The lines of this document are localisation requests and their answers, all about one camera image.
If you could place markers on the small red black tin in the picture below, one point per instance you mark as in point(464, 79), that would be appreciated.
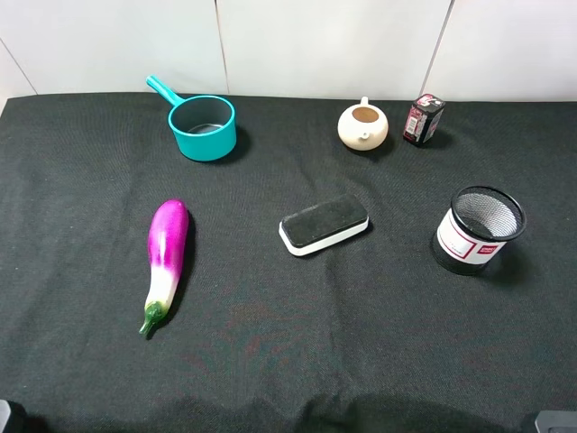
point(423, 118)

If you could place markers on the dark right robot base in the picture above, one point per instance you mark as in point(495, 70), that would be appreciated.
point(556, 421)

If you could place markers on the black white board eraser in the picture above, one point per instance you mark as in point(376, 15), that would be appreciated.
point(323, 225)

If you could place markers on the black table cloth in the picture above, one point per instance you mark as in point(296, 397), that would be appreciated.
point(368, 335)

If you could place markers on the cream ceramic teapot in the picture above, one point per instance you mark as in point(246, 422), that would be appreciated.
point(363, 126)

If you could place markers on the purple toy eggplant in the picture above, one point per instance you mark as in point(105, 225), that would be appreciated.
point(166, 249)

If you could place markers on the teal saucepan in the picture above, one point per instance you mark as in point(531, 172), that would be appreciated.
point(204, 126)

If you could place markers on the black mesh pen holder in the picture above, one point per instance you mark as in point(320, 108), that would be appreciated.
point(477, 225)

